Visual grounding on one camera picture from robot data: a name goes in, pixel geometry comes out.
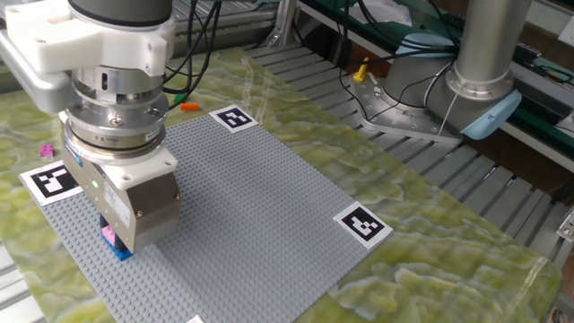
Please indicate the silver Schunk gripper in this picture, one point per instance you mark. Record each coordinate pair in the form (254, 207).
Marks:
(148, 211)

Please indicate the pink Lego brick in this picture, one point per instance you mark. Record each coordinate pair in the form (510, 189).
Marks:
(108, 233)

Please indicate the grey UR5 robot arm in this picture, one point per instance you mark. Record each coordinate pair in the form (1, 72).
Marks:
(112, 54)

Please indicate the blue Lego brick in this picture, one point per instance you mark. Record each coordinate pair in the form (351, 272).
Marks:
(121, 255)

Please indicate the magenta small Lego brick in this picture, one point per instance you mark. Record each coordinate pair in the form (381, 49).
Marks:
(46, 151)

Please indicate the grey Lego baseplate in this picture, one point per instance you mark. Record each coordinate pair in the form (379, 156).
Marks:
(251, 202)

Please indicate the orange Lego brick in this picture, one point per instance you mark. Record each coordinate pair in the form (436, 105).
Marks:
(189, 107)

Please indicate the green Lego brick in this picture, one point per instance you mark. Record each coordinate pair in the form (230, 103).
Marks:
(180, 97)

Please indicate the black white fiducial marker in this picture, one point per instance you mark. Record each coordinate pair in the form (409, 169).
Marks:
(196, 320)
(233, 119)
(47, 184)
(362, 224)

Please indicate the yellow plastic cone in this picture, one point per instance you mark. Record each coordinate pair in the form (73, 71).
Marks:
(360, 72)

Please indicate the green marble pattern board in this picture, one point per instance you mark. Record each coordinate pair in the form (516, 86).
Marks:
(426, 269)

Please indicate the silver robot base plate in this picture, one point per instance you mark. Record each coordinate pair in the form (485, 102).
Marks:
(394, 121)

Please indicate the metal corner bracket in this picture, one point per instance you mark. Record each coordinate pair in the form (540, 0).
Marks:
(566, 226)

